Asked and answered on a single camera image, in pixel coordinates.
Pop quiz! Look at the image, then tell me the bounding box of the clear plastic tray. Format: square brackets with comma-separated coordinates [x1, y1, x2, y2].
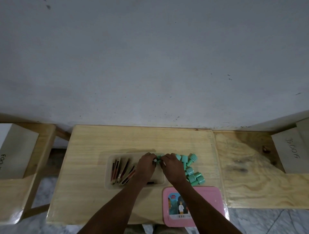
[105, 152, 167, 190]

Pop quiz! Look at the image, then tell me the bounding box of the person's left forearm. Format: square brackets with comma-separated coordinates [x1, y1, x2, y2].
[77, 179, 150, 234]

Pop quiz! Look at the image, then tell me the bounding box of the wooden side bench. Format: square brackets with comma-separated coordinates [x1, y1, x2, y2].
[0, 122, 72, 226]

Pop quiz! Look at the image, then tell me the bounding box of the plywood side table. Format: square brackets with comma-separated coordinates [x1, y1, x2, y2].
[214, 130, 309, 209]

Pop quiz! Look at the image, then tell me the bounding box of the pile of teal plastic stamps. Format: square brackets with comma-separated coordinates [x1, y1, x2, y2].
[175, 153, 206, 187]

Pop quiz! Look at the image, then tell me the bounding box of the pink box with picture label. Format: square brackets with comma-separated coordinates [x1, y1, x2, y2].
[162, 186, 226, 228]

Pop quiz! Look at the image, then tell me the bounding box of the person's right forearm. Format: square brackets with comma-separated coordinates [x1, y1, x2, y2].
[170, 178, 242, 234]

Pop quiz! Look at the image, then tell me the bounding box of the person's right hand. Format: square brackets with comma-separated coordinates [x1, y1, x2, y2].
[160, 153, 188, 185]

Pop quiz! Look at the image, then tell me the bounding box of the light wooden table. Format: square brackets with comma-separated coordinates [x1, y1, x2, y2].
[46, 125, 230, 226]

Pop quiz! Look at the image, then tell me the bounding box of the person's left hand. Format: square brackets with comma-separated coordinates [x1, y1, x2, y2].
[134, 152, 157, 185]

